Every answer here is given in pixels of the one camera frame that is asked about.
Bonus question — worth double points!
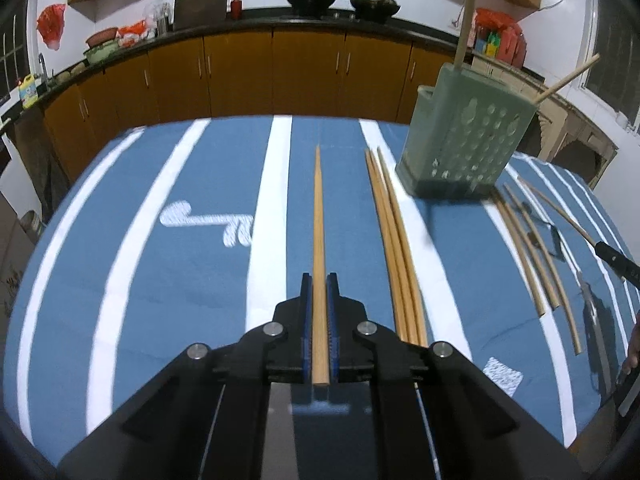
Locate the brown cutting board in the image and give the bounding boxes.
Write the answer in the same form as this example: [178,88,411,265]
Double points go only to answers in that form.
[172,0,230,32]

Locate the red basin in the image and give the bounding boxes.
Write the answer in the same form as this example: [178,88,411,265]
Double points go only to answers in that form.
[85,27,120,49]

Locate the green perforated utensil holder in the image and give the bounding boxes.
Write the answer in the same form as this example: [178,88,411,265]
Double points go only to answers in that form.
[395,64,538,201]

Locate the black kitchen countertop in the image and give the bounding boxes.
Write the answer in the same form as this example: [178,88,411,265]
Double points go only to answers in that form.
[10,7,463,113]

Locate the cardboard box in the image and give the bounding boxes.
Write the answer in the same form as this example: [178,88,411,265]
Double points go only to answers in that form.
[0,194,47,312]

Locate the lidded dark wok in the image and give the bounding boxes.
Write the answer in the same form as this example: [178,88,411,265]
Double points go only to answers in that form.
[349,0,402,24]

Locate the wooden base cabinets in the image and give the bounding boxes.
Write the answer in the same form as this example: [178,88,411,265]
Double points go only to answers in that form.
[42,25,463,182]

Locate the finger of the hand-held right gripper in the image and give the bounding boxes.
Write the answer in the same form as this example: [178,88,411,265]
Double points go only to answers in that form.
[594,241,640,287]

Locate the gas stove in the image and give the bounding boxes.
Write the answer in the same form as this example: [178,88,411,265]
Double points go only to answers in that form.
[280,9,402,24]

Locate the yellow detergent bottle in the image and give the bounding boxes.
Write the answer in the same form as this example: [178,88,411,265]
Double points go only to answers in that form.
[18,72,40,110]

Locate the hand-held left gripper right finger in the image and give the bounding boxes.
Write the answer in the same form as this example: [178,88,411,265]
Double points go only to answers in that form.
[326,272,586,480]

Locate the person's right hand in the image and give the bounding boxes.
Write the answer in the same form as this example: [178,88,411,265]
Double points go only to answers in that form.
[626,309,640,377]

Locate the barred small window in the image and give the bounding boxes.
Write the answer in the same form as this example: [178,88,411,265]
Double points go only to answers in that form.
[0,10,29,107]

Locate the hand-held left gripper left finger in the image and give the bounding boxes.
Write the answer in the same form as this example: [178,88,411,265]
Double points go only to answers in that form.
[57,272,313,480]

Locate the barred large window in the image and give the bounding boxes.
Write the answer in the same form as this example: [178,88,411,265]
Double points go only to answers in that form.
[584,0,640,137]

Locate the hanging red plastic bag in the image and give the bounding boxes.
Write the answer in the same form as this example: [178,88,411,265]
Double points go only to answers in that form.
[37,4,67,51]

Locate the orange plastic bag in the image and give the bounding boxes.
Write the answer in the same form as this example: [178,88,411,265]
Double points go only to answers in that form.
[117,20,152,45]

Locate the colourful small box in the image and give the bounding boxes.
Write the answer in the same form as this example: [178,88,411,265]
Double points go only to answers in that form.
[475,30,502,59]

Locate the blue white striped tablecloth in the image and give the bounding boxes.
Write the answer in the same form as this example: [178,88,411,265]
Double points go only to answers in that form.
[2,115,632,463]

